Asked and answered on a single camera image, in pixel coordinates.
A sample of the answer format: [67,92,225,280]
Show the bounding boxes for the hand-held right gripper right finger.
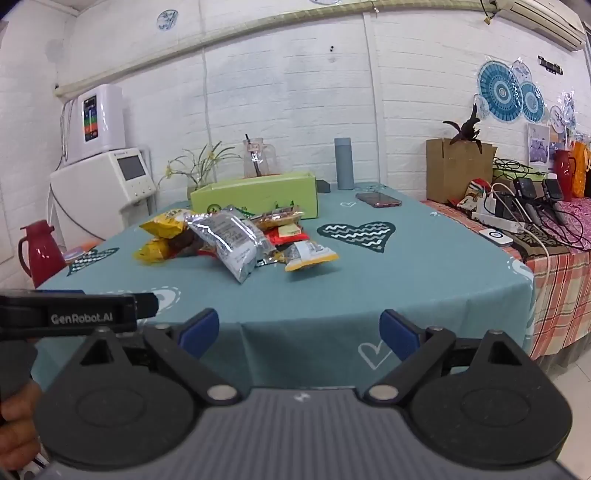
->
[364,309,532,407]

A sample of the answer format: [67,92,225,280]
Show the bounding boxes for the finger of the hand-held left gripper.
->
[136,292,158,320]

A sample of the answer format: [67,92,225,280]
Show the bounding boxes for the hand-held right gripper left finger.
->
[76,308,243,407]

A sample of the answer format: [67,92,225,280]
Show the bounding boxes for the small yellow snack packet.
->
[134,237,178,265]

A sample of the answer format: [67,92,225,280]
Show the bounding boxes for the dark brown snack packet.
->
[166,230,206,257]

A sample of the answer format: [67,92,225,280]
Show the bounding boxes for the large yellow snack packet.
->
[140,209,197,238]

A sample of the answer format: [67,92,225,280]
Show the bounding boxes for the silver snack packet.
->
[185,208,278,284]

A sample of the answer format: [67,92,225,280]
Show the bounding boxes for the yellow and white snack packet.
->
[277,241,340,272]

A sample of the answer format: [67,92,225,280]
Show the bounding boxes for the red snack packet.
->
[268,226,310,247]

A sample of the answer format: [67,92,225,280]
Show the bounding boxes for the orange snack packet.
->
[252,208,305,232]

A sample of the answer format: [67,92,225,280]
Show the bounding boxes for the green cardboard box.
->
[190,172,320,220]

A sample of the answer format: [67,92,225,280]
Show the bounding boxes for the person's left hand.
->
[0,383,44,472]

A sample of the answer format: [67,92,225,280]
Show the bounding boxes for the red thermos jug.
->
[17,220,68,289]

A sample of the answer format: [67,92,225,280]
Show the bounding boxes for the white appliance with screen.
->
[50,147,158,250]

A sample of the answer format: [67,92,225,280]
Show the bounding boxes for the smartphone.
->
[355,191,402,208]

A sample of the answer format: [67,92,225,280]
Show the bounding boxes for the white power strip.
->
[471,210,525,234]

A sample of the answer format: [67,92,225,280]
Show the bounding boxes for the yellow flower plant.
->
[159,141,241,199]

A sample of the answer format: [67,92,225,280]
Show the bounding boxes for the striped fabric toy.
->
[455,179,492,208]

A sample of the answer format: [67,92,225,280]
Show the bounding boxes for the plaid tablecloth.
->
[420,198,591,361]

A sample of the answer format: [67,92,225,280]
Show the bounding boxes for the brown cardboard box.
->
[426,137,498,204]

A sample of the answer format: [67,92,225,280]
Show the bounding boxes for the glass pitcher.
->
[242,136,279,178]

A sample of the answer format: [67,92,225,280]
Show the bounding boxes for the grey-blue bottle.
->
[334,137,355,191]

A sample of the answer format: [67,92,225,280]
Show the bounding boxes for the black stirring stick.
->
[245,134,265,177]

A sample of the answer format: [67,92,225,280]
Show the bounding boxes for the white water purifier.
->
[62,84,126,164]

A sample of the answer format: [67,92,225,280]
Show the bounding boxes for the pink floral cloth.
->
[549,196,591,252]

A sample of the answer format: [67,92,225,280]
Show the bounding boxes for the purple leaf plant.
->
[442,104,485,155]

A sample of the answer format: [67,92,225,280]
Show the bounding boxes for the purple photo poster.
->
[527,122,551,167]

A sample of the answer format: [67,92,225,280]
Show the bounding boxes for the orange bag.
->
[573,141,591,198]

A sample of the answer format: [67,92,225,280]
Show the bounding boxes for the large blue paper fan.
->
[475,60,525,123]

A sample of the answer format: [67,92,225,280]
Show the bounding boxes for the medium blue paper fan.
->
[519,82,548,123]

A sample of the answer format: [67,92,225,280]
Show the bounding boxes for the small blue paper fan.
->
[510,60,536,86]

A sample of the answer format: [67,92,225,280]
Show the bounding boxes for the white air conditioner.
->
[480,0,587,51]

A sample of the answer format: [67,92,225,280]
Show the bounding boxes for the white cable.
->
[489,182,550,278]

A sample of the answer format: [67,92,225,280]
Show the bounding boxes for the black cables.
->
[494,157,591,252]

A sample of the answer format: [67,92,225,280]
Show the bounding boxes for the red jug with black handle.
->
[554,148,578,201]

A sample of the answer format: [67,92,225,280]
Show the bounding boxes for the white wall conduit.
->
[362,11,385,185]

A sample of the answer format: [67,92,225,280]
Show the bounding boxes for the green wrapped wall pipe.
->
[54,0,370,97]

